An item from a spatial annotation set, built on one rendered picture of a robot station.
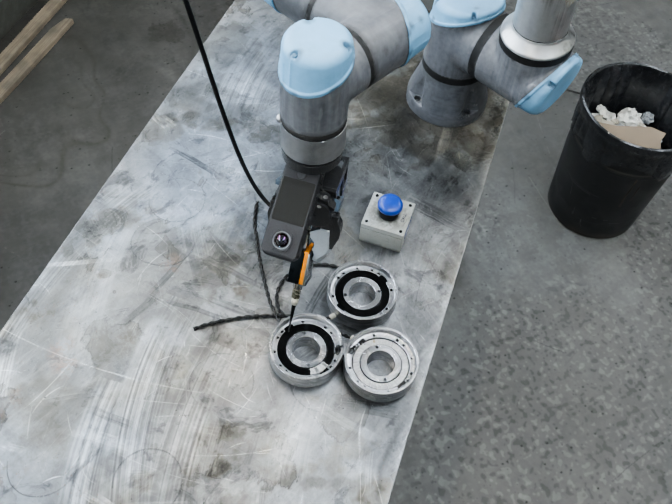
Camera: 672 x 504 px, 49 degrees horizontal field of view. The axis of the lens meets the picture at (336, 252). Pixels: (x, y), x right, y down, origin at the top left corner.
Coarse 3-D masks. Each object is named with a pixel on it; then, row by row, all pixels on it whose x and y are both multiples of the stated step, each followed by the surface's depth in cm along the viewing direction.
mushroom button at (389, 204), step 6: (384, 198) 116; (390, 198) 116; (396, 198) 116; (378, 204) 115; (384, 204) 115; (390, 204) 115; (396, 204) 115; (402, 204) 115; (384, 210) 114; (390, 210) 114; (396, 210) 115
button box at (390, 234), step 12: (372, 204) 118; (408, 204) 119; (372, 216) 117; (384, 216) 117; (396, 216) 117; (408, 216) 117; (360, 228) 117; (372, 228) 116; (384, 228) 116; (396, 228) 116; (408, 228) 121; (372, 240) 119; (384, 240) 118; (396, 240) 117
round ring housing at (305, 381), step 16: (288, 320) 106; (304, 320) 107; (320, 320) 107; (272, 336) 104; (304, 336) 106; (320, 336) 106; (336, 336) 106; (272, 352) 104; (288, 352) 104; (320, 352) 104; (336, 368) 103; (304, 384) 102; (320, 384) 103
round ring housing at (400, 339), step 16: (368, 336) 106; (384, 336) 107; (400, 336) 106; (368, 352) 105; (384, 352) 105; (416, 352) 104; (352, 368) 103; (400, 368) 104; (416, 368) 103; (352, 384) 102; (384, 400) 102
